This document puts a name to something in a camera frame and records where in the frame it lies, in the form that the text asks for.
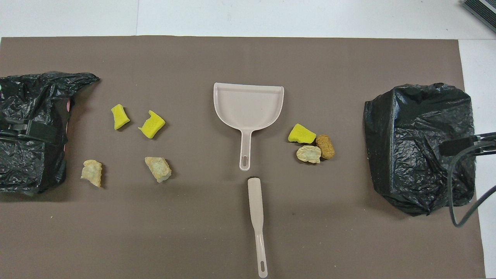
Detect beige foam chunk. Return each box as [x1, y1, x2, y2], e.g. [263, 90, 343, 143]
[296, 145, 322, 164]
[81, 160, 103, 188]
[145, 156, 172, 183]

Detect yellow sponge piece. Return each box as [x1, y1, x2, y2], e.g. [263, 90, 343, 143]
[288, 124, 317, 144]
[111, 104, 131, 131]
[138, 110, 166, 139]

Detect brown foam chunk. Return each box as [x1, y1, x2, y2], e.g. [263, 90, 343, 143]
[315, 134, 336, 160]

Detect beige brush black bristles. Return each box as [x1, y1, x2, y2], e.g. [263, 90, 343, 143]
[247, 177, 269, 278]

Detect beige plastic dustpan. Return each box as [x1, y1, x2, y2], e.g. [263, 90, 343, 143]
[213, 82, 285, 171]

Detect black bag bin pink inside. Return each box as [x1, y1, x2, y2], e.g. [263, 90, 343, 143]
[0, 71, 100, 195]

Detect black bag lined bin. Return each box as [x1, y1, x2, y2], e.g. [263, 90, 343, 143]
[363, 83, 477, 217]

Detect grey ribbed object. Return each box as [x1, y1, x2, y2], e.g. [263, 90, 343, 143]
[462, 0, 496, 33]

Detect brown table mat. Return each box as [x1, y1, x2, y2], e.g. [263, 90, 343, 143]
[0, 36, 486, 279]

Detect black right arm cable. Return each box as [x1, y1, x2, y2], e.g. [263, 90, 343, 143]
[448, 145, 496, 227]

